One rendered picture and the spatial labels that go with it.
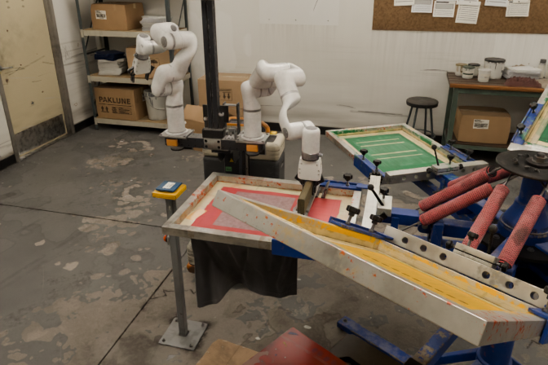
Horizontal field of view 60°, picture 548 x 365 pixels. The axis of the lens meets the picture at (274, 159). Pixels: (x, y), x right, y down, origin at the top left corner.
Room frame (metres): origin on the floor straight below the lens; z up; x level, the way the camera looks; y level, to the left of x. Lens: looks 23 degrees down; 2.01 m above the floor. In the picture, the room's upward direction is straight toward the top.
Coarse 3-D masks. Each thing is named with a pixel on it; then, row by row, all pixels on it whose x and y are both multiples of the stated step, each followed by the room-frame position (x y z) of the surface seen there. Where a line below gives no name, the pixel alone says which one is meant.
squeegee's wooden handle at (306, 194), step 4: (308, 180) 1.86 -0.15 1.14; (308, 184) 1.82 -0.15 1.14; (312, 184) 1.85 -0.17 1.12; (304, 188) 1.78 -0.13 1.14; (308, 188) 1.78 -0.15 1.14; (304, 192) 1.74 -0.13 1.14; (308, 192) 1.76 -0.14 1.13; (300, 196) 1.71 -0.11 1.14; (304, 196) 1.71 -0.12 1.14; (308, 196) 1.76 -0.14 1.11; (300, 200) 1.68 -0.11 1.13; (304, 200) 1.68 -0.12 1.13; (308, 200) 1.77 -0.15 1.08; (300, 204) 1.68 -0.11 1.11; (304, 204) 1.68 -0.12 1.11; (300, 208) 1.69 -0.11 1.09; (304, 208) 1.68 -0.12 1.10; (300, 212) 1.69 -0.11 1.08; (304, 212) 1.68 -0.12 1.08
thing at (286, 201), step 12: (240, 192) 2.10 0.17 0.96; (252, 192) 2.10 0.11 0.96; (264, 192) 2.10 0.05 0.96; (276, 192) 2.10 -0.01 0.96; (276, 204) 1.97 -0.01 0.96; (288, 204) 1.97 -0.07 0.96; (312, 204) 1.97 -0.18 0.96; (324, 204) 1.97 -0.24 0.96; (336, 204) 1.97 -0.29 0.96; (312, 216) 1.86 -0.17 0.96; (324, 216) 1.86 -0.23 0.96; (336, 216) 1.86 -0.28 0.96
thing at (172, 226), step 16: (224, 176) 2.23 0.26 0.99; (240, 176) 2.22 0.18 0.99; (320, 192) 2.10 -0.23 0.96; (336, 192) 2.08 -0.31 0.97; (352, 192) 2.06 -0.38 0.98; (192, 208) 1.93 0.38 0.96; (176, 224) 1.74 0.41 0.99; (208, 240) 1.67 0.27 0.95; (224, 240) 1.65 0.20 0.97; (240, 240) 1.63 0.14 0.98; (256, 240) 1.61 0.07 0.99
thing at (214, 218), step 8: (208, 208) 1.95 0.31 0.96; (216, 208) 1.94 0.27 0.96; (200, 216) 1.87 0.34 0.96; (208, 216) 1.87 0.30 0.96; (216, 216) 1.87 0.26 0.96; (224, 216) 1.87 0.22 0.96; (192, 224) 1.80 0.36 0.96; (200, 224) 1.80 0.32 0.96; (208, 224) 1.80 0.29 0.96; (216, 224) 1.79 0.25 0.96; (224, 224) 1.79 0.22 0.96; (232, 224) 1.79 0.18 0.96; (240, 224) 1.79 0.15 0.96; (240, 232) 1.73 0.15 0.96; (248, 232) 1.73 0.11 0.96; (256, 232) 1.73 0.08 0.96
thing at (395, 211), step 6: (396, 210) 1.76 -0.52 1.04; (402, 210) 1.76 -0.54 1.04; (408, 210) 1.76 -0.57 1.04; (414, 210) 1.76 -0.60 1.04; (396, 216) 1.73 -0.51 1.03; (402, 216) 1.72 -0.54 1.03; (408, 216) 1.72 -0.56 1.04; (414, 216) 1.71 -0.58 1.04; (390, 222) 1.73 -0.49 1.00; (402, 222) 1.72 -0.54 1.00; (408, 222) 1.71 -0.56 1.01; (414, 222) 1.71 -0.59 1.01
